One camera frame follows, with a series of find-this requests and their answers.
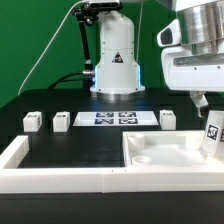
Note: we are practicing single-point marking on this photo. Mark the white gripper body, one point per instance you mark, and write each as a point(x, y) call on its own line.
point(183, 71)

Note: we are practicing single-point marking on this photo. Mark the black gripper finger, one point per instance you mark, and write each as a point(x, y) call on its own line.
point(200, 101)

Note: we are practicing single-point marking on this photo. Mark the white square tabletop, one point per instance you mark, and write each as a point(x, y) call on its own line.
point(166, 148)

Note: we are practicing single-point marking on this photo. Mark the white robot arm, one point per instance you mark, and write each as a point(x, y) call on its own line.
point(192, 50)

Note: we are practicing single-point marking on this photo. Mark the white marker sheet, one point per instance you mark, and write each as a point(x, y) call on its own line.
point(116, 118)

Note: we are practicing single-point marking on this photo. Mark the white U-shaped obstacle fence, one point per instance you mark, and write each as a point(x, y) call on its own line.
point(13, 179)

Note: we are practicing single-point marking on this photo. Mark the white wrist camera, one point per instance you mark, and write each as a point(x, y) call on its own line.
point(170, 35)

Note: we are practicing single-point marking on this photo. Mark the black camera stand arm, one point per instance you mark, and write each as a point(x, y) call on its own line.
point(81, 15)

